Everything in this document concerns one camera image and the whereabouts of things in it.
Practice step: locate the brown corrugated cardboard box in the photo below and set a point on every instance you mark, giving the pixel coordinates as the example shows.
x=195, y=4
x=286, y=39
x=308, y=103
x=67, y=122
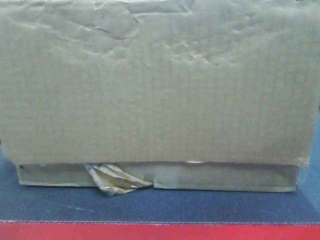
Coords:
x=172, y=94

